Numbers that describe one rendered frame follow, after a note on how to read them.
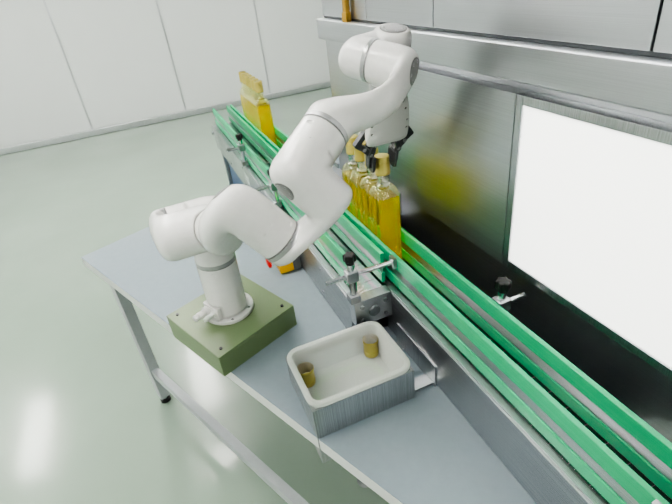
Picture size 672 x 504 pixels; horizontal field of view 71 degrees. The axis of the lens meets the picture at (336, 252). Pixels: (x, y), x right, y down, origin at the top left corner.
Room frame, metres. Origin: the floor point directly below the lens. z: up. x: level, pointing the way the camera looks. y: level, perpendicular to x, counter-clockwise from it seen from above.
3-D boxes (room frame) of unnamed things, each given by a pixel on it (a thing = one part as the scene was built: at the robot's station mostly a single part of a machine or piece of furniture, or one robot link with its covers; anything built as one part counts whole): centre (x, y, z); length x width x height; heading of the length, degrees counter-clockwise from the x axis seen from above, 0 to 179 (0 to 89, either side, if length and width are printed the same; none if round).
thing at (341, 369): (0.73, 0.01, 0.80); 0.22 x 0.17 x 0.09; 109
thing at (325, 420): (0.74, -0.02, 0.79); 0.27 x 0.17 x 0.08; 109
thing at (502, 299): (0.71, -0.32, 0.94); 0.07 x 0.04 x 0.13; 109
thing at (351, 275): (0.87, -0.05, 0.95); 0.17 x 0.03 x 0.12; 109
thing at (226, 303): (0.97, 0.30, 0.89); 0.16 x 0.13 x 0.15; 137
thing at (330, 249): (1.72, 0.25, 0.92); 1.75 x 0.01 x 0.08; 19
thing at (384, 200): (1.02, -0.13, 0.99); 0.06 x 0.06 x 0.21; 20
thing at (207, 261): (0.97, 0.29, 1.05); 0.13 x 0.10 x 0.16; 113
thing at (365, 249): (1.75, 0.18, 0.92); 1.75 x 0.01 x 0.08; 19
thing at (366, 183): (1.07, -0.11, 0.99); 0.06 x 0.06 x 0.21; 20
